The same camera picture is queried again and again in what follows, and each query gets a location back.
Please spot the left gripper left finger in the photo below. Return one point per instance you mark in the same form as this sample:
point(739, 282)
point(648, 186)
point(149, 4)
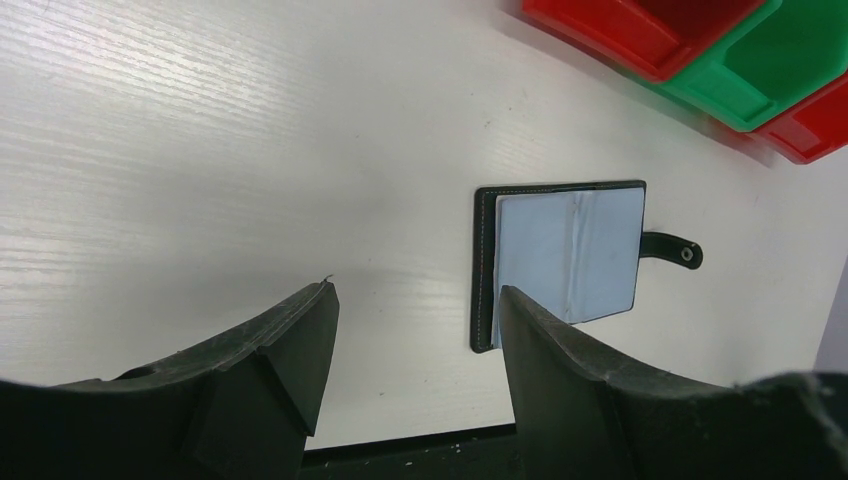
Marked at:
point(239, 405)

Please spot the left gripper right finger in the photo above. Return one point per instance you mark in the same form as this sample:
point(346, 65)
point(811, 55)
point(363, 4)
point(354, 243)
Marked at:
point(585, 410)

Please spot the black leather card holder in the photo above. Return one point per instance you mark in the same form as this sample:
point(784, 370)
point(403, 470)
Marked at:
point(573, 248)

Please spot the red bin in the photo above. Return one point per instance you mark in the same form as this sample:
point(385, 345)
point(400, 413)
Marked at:
point(654, 39)
point(811, 129)

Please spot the green bin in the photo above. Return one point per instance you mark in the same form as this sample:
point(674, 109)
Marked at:
point(778, 56)

